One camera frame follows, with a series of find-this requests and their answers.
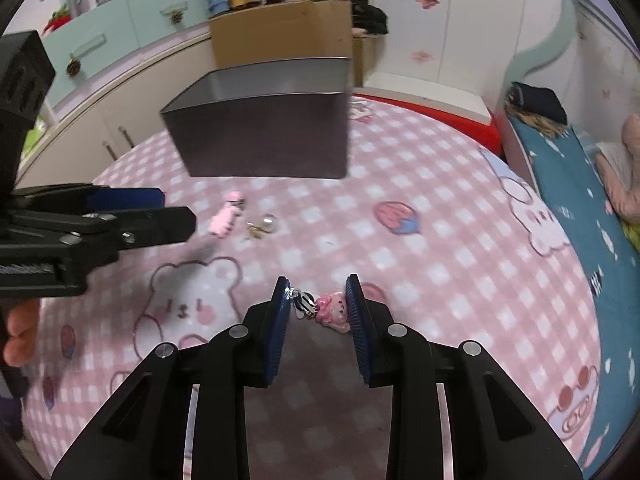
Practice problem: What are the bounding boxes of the white board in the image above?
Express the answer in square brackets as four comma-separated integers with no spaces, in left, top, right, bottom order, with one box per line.
[362,72,493,123]

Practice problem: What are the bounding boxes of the strawberry plush toy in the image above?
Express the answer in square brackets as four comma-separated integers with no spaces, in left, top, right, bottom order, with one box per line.
[42,4,73,36]

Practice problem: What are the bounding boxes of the teal drawer cabinet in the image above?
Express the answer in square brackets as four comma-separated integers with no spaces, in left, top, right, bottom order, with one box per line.
[42,0,216,111]

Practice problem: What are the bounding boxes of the dark folded clothes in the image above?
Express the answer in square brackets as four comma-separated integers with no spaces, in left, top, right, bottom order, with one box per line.
[505,81,571,126]

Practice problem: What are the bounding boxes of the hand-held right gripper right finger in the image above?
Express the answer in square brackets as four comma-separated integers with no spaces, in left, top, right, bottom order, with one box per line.
[345,273,585,480]

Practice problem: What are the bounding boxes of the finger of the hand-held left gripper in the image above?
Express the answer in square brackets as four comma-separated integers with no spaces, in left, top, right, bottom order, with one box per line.
[10,185,166,211]
[0,204,197,263]

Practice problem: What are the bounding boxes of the teal bunk bed frame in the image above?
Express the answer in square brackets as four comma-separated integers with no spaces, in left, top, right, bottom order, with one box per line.
[500,0,640,161]

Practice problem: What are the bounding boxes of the low white cabinet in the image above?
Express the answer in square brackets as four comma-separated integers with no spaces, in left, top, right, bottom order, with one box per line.
[15,30,218,191]

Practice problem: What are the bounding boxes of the tall cardboard box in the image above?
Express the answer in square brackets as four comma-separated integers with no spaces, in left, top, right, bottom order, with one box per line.
[207,0,356,87]

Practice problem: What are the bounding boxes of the pink rabbit hair clip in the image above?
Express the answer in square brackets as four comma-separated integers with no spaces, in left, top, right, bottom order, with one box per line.
[289,287,351,335]

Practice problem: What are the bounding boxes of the pile of dark clothes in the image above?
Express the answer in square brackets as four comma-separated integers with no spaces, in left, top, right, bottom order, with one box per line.
[350,0,390,37]

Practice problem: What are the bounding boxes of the green paper bag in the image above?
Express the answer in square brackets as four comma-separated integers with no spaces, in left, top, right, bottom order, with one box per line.
[25,120,48,156]

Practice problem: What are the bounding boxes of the pink checked bear tablecloth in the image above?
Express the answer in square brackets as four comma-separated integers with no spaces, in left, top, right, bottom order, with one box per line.
[22,92,601,480]

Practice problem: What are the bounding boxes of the grey metal tin box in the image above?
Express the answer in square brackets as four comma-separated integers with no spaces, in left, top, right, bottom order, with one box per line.
[160,56,351,180]

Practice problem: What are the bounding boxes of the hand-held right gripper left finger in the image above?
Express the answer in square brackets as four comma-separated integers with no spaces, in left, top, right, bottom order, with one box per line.
[50,275,293,480]

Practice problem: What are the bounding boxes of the pearl earring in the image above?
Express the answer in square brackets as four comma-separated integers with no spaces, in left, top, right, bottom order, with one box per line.
[247,214,278,238]

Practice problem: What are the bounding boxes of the tan folded clothes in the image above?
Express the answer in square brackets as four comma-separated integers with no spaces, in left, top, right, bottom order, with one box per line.
[510,110,571,138]

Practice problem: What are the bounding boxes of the person's left hand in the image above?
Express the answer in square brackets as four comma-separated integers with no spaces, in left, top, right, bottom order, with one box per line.
[0,301,41,368]

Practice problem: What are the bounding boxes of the white wardrobe doors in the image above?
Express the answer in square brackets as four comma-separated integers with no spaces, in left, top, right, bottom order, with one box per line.
[280,0,576,91]

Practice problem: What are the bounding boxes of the pink quilt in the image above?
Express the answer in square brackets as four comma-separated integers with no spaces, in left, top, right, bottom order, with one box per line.
[595,112,640,231]

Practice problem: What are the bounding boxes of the long pink hair clip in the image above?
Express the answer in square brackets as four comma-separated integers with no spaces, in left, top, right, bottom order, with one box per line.
[209,191,246,237]

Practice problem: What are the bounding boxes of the teal printed bed sheet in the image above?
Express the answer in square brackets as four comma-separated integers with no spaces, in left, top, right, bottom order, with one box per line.
[505,115,640,466]

